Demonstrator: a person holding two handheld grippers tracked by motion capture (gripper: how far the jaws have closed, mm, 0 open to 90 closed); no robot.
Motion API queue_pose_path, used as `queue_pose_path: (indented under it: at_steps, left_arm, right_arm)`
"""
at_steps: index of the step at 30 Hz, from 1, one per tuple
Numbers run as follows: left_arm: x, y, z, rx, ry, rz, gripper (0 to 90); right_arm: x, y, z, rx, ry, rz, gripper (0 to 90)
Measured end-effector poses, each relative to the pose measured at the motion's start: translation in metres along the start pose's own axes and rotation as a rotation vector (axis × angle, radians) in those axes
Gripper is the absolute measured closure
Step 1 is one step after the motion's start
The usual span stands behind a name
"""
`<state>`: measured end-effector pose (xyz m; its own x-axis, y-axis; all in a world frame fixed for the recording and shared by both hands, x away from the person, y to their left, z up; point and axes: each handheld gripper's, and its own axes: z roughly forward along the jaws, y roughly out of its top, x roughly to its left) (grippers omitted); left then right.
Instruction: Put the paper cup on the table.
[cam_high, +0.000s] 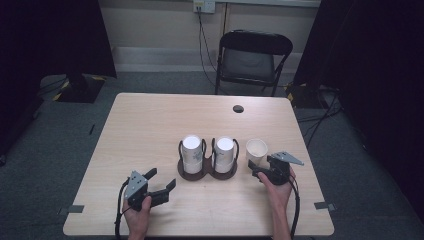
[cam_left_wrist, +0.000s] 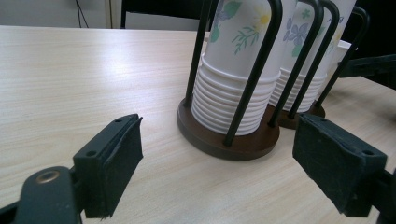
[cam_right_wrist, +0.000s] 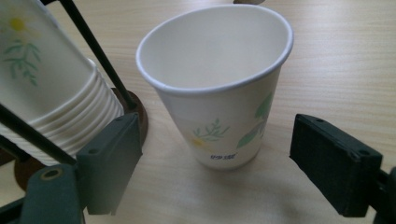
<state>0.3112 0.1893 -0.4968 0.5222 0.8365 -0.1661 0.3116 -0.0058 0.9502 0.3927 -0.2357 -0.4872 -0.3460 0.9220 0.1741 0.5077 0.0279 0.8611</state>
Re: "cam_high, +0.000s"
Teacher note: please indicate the single white paper cup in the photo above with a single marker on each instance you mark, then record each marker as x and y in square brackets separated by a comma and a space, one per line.
[256, 149]

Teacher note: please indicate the black stand base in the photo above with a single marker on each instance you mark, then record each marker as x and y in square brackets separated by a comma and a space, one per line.
[80, 90]
[305, 96]

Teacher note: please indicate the white wall socket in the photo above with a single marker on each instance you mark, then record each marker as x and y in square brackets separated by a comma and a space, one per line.
[204, 6]

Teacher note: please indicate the person's left hand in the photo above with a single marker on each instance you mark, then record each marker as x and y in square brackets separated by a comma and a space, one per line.
[137, 220]

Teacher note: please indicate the small black floor strip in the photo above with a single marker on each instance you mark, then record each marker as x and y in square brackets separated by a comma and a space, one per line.
[91, 129]

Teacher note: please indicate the stack of white paper cups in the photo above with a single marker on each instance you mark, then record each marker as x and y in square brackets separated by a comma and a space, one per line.
[224, 153]
[192, 151]

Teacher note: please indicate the black folding chair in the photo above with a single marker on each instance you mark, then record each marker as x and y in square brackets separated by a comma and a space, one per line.
[250, 63]

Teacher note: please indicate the black curtain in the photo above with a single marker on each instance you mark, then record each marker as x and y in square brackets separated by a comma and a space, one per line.
[376, 83]
[40, 50]

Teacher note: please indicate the person's right hand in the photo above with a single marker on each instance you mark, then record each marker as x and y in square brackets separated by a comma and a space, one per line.
[279, 195]

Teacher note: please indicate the black round table grommet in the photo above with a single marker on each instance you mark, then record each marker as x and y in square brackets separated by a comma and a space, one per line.
[238, 109]

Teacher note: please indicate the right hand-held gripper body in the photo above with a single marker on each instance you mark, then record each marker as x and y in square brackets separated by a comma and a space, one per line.
[279, 171]

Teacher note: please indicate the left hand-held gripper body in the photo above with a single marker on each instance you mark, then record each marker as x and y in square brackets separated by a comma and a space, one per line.
[136, 185]

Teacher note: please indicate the dark brown double cup holder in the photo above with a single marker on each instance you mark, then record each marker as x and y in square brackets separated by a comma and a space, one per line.
[207, 168]

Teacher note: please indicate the grey tape strip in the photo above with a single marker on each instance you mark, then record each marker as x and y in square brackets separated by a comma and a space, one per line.
[72, 209]
[323, 206]

